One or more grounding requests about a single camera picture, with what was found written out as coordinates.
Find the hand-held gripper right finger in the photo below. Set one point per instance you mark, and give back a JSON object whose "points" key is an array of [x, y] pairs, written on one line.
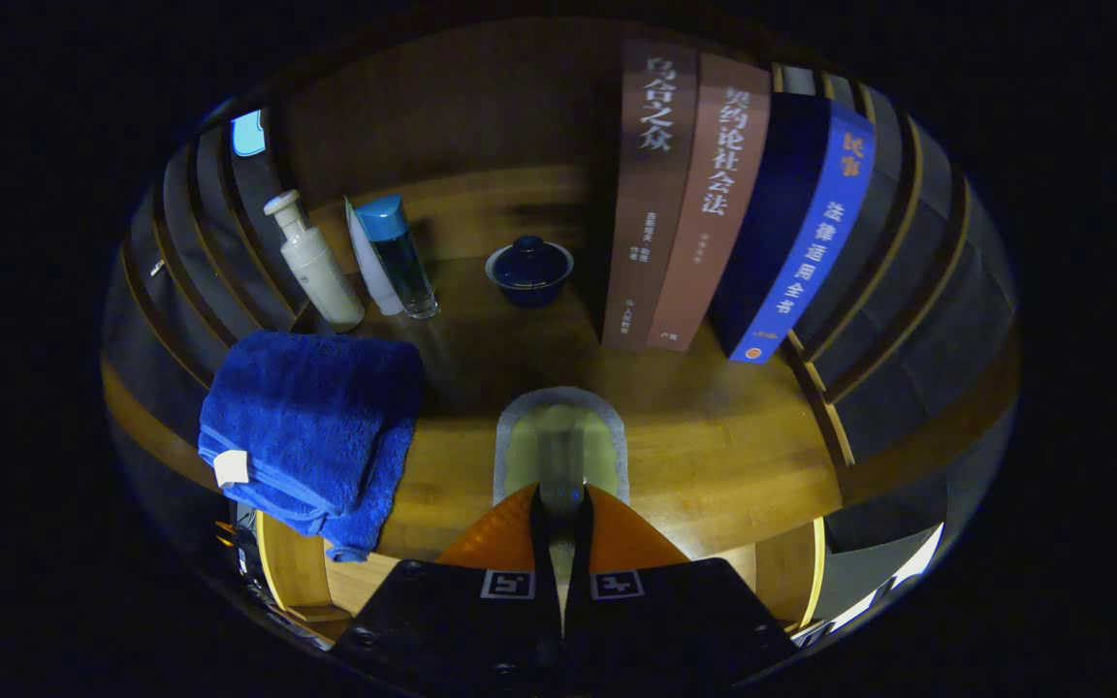
{"points": [[583, 630]]}

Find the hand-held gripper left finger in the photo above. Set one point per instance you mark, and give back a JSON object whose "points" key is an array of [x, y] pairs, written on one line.
{"points": [[547, 630]]}

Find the wooden countertop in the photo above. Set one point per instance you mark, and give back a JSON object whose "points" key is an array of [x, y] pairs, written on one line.
{"points": [[714, 436]]}

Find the brown wooden cabinet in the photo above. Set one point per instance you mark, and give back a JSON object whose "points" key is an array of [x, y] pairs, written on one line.
{"points": [[481, 107]]}

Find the folded blue towel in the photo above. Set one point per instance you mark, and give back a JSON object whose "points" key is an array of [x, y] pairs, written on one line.
{"points": [[306, 417]]}

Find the dark blue lidded teacup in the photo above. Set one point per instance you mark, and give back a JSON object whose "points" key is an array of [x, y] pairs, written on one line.
{"points": [[529, 271]]}

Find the teal bottle with blue cap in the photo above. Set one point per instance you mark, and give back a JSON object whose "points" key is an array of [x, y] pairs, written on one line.
{"points": [[403, 262]]}

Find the white slim box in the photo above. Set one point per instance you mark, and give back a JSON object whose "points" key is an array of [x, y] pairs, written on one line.
{"points": [[369, 276]]}

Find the white pump bottle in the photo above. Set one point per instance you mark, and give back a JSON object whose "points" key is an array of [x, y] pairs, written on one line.
{"points": [[321, 276]]}

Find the dark brown book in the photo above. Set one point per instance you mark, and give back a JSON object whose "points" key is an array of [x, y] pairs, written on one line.
{"points": [[646, 213]]}

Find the reddish brown book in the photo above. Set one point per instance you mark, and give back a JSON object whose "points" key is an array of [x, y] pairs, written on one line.
{"points": [[714, 213]]}

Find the blue book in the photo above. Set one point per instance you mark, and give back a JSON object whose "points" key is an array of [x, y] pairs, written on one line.
{"points": [[811, 252]]}

